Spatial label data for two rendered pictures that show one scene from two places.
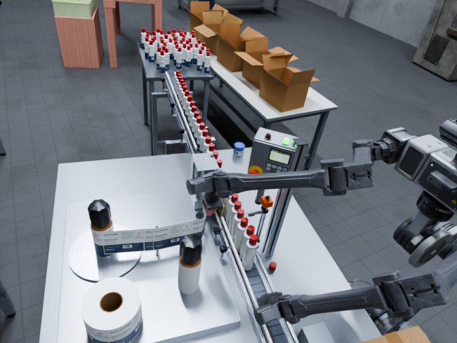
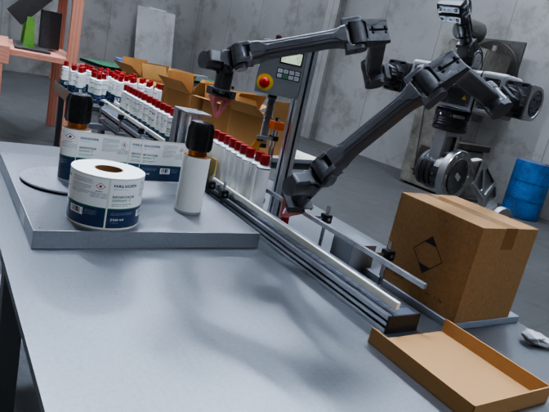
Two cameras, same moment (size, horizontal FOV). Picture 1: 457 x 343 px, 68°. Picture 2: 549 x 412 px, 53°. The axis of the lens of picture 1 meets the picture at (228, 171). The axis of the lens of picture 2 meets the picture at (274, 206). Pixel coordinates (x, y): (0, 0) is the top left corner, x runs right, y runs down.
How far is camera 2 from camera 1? 1.22 m
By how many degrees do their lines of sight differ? 26
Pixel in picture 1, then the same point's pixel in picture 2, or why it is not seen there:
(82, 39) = not seen: outside the picture
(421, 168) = not seen: hidden behind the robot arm
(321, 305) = (359, 133)
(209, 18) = (150, 71)
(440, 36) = (426, 146)
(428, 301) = (453, 70)
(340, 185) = (361, 36)
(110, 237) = (87, 145)
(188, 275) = (195, 174)
